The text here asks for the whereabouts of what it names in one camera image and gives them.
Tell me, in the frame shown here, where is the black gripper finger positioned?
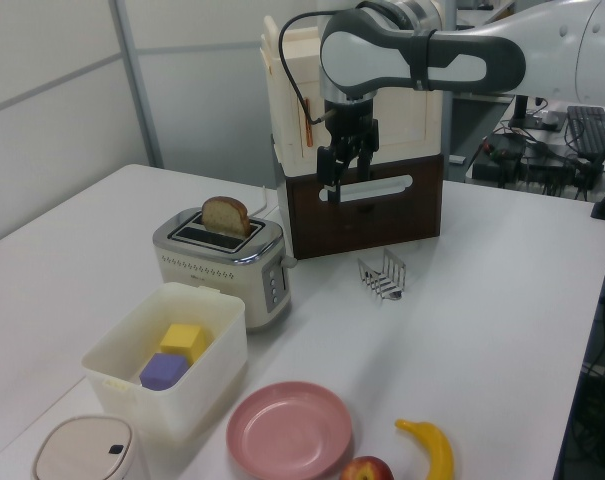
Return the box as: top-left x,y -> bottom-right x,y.
316,138 -> 359,206
357,119 -> 382,182

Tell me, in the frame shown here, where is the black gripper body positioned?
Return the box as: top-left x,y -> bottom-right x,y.
324,98 -> 380,146

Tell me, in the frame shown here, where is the cream chrome toaster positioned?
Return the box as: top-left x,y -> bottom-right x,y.
151,208 -> 292,334

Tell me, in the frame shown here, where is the cream toy cabinet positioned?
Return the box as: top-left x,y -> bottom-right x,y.
259,14 -> 444,179

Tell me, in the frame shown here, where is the dark brown wooden drawer box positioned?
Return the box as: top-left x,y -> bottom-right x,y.
284,152 -> 444,261

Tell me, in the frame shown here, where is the toast bread slice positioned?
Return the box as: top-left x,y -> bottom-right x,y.
200,195 -> 251,239

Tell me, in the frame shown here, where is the metal toast rack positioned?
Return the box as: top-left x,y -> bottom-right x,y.
356,247 -> 408,304

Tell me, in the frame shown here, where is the black electronics box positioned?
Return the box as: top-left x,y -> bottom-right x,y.
470,132 -> 529,187

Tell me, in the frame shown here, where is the black monitor stand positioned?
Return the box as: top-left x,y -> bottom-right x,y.
508,94 -> 566,133

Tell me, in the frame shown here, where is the black computer keyboard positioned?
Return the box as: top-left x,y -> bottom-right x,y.
564,104 -> 605,162

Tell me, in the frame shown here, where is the yellow foam block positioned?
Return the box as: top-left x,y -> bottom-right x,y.
159,323 -> 207,362

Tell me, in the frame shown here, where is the white plastic container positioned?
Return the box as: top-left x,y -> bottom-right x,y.
81,281 -> 248,442

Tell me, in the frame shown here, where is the purple foam block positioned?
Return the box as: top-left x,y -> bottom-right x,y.
139,352 -> 190,392

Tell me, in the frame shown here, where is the pink plate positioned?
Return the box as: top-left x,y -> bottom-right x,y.
225,381 -> 354,479

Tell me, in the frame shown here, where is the yellow toy banana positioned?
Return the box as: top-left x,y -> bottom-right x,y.
394,418 -> 455,480

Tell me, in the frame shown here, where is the red apple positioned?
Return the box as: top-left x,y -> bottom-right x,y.
338,455 -> 396,480

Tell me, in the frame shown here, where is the beige round lid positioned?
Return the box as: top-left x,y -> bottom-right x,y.
30,414 -> 148,480

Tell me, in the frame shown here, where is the white drawer handle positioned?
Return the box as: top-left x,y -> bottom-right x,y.
319,173 -> 414,204

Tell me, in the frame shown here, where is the copper cabinet door handle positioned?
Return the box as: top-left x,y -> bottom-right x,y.
303,96 -> 316,150

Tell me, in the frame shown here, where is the white toaster power cord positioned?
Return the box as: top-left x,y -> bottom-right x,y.
251,185 -> 270,219

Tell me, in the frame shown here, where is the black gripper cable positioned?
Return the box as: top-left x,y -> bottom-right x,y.
278,9 -> 336,127

